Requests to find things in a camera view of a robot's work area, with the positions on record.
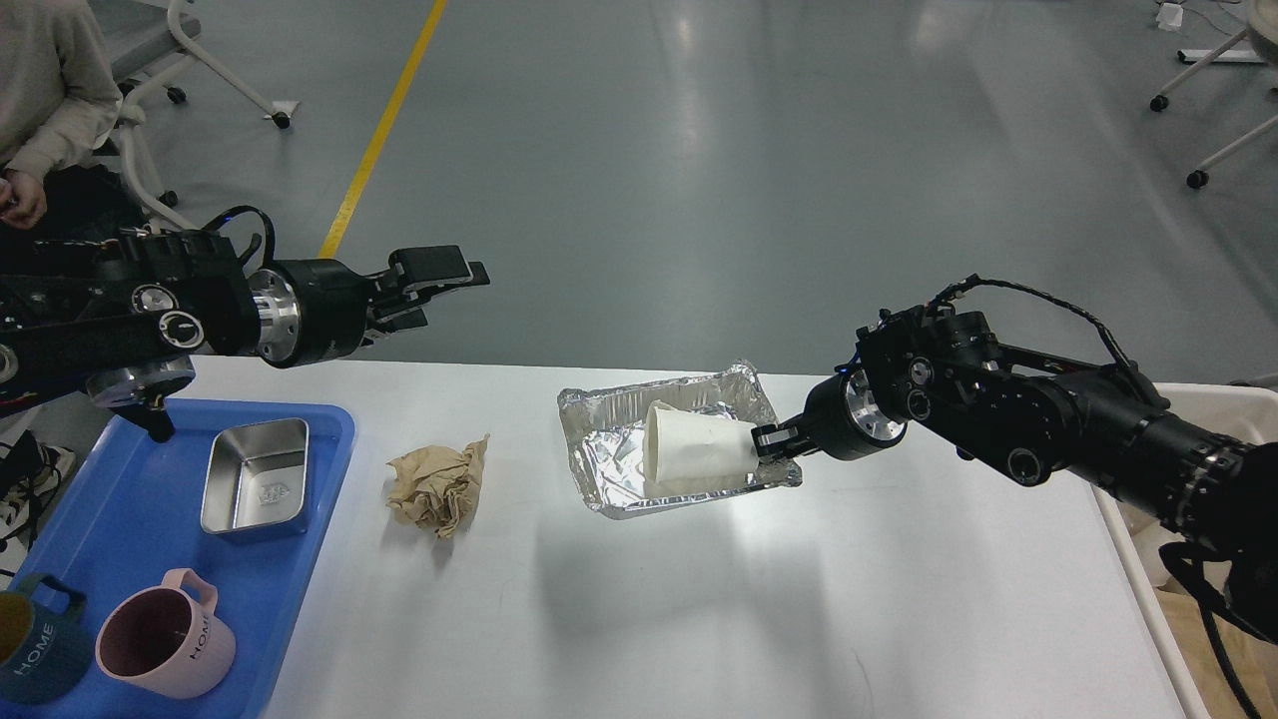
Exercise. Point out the stainless steel rectangular box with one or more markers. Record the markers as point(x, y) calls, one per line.
point(256, 486)

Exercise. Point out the person in dark jeans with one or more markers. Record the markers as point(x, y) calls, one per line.
point(59, 102)

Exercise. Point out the dark blue mug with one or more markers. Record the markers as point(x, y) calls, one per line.
point(44, 653)

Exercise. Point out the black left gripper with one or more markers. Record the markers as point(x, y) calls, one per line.
point(318, 310)

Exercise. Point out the brown paper in bin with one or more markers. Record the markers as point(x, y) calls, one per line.
point(1254, 662)

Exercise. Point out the beige plastic bin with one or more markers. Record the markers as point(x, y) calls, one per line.
point(1246, 412)

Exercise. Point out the brown paper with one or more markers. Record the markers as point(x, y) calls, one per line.
point(1254, 662)
point(437, 487)

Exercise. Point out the grey office chair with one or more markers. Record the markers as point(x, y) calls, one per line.
point(150, 46)

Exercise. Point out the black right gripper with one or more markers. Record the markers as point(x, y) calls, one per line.
point(840, 418)

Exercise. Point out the pink ribbed mug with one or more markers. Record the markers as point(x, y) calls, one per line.
point(167, 639)

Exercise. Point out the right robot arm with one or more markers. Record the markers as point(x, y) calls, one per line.
point(1027, 414)

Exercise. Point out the aluminium foil tray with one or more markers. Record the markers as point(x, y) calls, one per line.
point(604, 430)

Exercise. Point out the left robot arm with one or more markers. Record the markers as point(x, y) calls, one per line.
point(119, 320)

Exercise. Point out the white paper cup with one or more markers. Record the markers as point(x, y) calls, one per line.
point(686, 453)

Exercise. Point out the blue plastic tray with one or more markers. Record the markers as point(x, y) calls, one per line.
point(133, 512)

